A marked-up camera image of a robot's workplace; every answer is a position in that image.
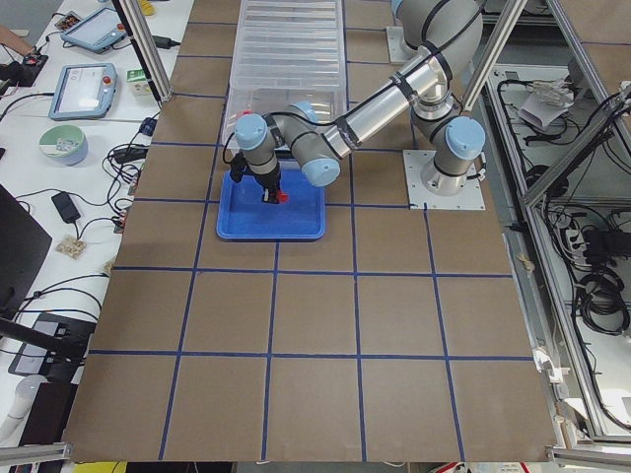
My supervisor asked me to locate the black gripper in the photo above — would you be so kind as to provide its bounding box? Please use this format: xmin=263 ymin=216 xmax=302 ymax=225
xmin=253 ymin=165 xmax=281 ymax=203

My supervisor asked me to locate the clear plastic box lid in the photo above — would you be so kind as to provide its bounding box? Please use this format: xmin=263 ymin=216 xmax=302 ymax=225
xmin=230 ymin=0 xmax=345 ymax=92

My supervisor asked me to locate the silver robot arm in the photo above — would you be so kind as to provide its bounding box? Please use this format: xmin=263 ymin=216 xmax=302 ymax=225
xmin=229 ymin=0 xmax=485 ymax=204

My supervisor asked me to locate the blue plastic tray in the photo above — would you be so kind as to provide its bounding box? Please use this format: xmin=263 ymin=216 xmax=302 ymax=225
xmin=216 ymin=169 xmax=326 ymax=241

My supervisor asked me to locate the clear plastic storage box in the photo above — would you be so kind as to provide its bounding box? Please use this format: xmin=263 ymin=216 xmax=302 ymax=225
xmin=222 ymin=87 xmax=347 ymax=151

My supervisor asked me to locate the green white carton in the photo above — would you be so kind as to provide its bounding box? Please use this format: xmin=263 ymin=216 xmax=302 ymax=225
xmin=125 ymin=69 xmax=152 ymax=97

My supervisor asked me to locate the snack bag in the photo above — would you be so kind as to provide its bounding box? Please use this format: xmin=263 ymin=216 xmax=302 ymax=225
xmin=55 ymin=236 xmax=87 ymax=260

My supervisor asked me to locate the black power adapter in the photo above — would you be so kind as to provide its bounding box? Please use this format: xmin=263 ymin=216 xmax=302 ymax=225
xmin=51 ymin=191 xmax=81 ymax=224

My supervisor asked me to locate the green bowl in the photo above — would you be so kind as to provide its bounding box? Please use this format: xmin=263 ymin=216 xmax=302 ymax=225
xmin=38 ymin=125 xmax=89 ymax=166

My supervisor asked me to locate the blue teach pendant near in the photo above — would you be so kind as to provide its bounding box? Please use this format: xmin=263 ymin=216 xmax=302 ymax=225
xmin=48 ymin=63 xmax=117 ymax=121

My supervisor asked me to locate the blue teach pendant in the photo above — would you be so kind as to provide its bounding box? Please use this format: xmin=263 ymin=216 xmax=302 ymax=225
xmin=48 ymin=63 xmax=117 ymax=121
xmin=61 ymin=8 xmax=126 ymax=53

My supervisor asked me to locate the blue teach pendant far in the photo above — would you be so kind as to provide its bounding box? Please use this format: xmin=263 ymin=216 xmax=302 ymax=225
xmin=61 ymin=8 xmax=126 ymax=53

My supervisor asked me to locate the black monitor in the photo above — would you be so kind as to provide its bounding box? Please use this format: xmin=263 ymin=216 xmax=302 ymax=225
xmin=0 ymin=186 xmax=51 ymax=319

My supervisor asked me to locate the white paper bundle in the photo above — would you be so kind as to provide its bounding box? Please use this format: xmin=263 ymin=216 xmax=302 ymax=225
xmin=518 ymin=79 xmax=575 ymax=130

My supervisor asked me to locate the white cylinder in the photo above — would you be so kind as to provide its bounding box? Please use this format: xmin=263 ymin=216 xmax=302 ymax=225
xmin=1 ymin=374 xmax=47 ymax=442

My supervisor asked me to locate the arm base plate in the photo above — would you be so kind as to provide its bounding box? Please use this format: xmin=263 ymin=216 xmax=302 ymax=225
xmin=402 ymin=150 xmax=486 ymax=211
xmin=386 ymin=26 xmax=418 ymax=64

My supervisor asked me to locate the aluminium frame post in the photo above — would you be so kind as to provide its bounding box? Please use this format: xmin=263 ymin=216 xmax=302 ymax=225
xmin=112 ymin=0 xmax=173 ymax=103

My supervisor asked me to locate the black cable bundle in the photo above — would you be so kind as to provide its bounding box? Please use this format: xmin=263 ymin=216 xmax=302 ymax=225
xmin=574 ymin=273 xmax=625 ymax=337

